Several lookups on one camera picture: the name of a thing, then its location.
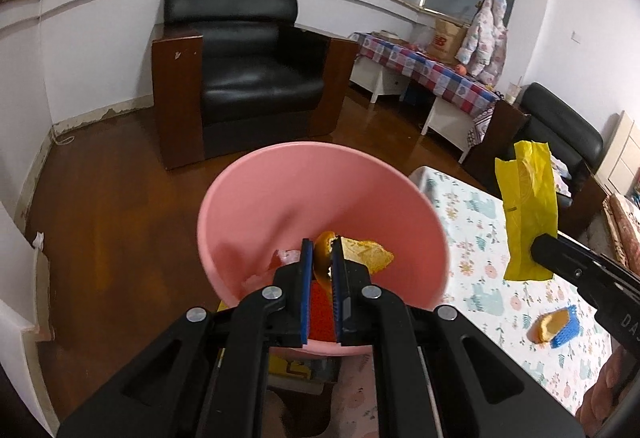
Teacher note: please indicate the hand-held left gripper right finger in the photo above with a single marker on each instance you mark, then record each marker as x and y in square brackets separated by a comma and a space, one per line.
[336, 293]

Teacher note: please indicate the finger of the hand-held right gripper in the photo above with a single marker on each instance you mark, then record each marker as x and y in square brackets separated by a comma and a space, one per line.
[590, 275]

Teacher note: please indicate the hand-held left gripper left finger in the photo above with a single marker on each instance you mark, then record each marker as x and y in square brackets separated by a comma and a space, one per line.
[308, 293]

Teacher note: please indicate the yellow plastic bag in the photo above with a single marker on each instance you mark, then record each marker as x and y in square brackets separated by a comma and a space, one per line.
[525, 208]

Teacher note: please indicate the pink plastic bucket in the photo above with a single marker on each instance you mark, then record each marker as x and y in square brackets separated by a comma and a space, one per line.
[300, 188]

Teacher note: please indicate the pale orange peel piece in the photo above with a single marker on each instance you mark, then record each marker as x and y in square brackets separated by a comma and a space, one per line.
[370, 255]

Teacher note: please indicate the yellow blue sponge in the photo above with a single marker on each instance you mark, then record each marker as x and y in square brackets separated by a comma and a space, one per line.
[569, 332]

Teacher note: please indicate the yellow box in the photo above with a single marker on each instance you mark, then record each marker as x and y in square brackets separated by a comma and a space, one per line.
[295, 370]

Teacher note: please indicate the patterned folded cloth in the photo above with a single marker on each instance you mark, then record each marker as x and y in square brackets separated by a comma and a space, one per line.
[560, 175]

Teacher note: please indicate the brown plush cushion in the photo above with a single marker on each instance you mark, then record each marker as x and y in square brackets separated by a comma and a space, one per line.
[597, 388]

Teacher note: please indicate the beige wooden panel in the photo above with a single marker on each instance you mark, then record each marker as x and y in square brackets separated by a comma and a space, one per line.
[620, 152]

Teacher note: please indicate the small black leather armchair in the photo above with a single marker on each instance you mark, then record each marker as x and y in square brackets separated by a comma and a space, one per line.
[560, 117]

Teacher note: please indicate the clear plastic cup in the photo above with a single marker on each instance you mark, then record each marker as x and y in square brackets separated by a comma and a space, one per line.
[513, 92]

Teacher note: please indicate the large black leather armchair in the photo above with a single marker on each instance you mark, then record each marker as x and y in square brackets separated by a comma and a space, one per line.
[250, 77]

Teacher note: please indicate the orange fruit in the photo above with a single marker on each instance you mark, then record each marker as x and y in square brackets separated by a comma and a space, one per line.
[461, 69]

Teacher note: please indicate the checkered tablecloth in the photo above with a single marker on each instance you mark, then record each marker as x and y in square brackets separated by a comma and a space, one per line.
[430, 67]

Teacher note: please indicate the floral children's jacket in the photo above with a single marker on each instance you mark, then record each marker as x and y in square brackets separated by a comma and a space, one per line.
[482, 42]

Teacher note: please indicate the brown cardboard box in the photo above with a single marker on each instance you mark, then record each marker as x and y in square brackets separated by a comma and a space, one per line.
[445, 40]

